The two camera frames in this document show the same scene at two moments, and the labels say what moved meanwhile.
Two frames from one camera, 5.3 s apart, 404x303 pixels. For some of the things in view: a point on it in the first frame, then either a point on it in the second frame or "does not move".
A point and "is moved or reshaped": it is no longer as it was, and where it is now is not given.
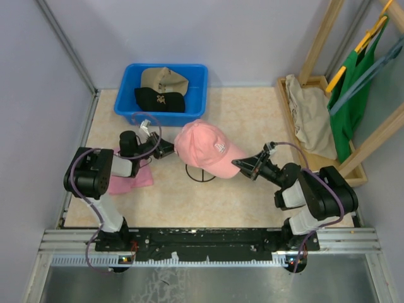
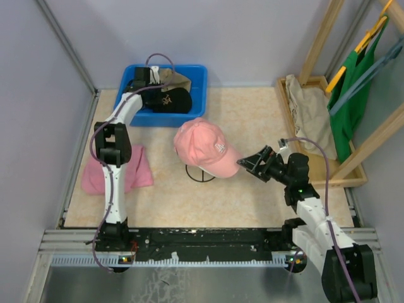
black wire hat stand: (202, 176) does not move
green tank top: (346, 118) does not move
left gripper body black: (151, 143) to (154, 96)
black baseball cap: (151, 101) is moved or reshaped
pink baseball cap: (201, 145) does not move
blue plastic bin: (194, 96) does not move
